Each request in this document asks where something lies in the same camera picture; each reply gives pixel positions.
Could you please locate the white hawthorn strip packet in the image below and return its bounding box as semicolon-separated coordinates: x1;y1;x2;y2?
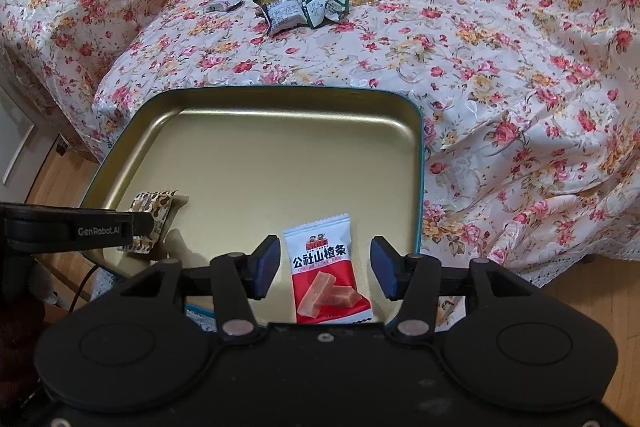
206;0;243;13

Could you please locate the red white hawthorn snack packet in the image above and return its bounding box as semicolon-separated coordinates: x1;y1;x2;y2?
283;213;373;324

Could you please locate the white grey text snack packet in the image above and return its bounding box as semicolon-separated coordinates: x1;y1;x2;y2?
260;0;307;37

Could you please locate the floral sofa cover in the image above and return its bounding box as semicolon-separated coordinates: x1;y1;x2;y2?
0;0;640;287

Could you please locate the brown gold patterned snack packet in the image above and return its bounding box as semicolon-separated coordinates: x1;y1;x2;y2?
120;191;176;255

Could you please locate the empty gold metal tin tray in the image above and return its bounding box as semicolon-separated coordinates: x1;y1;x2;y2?
79;84;426;325

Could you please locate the white green striped snack packet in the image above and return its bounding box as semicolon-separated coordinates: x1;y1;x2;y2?
299;0;349;28

